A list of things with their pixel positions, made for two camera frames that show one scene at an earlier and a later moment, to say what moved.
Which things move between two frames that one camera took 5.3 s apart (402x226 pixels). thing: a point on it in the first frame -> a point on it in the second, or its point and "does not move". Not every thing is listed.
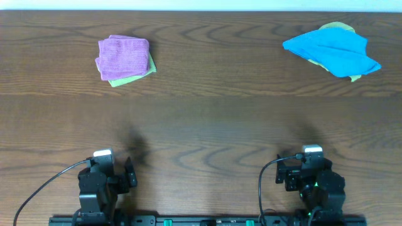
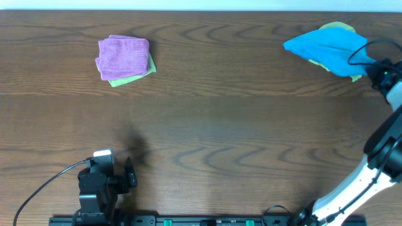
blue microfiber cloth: x=342 y=52 does not move
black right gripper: x=292 y=176 -> x=375 y=68
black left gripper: x=129 y=174 does not move
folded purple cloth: x=120 y=56 does not move
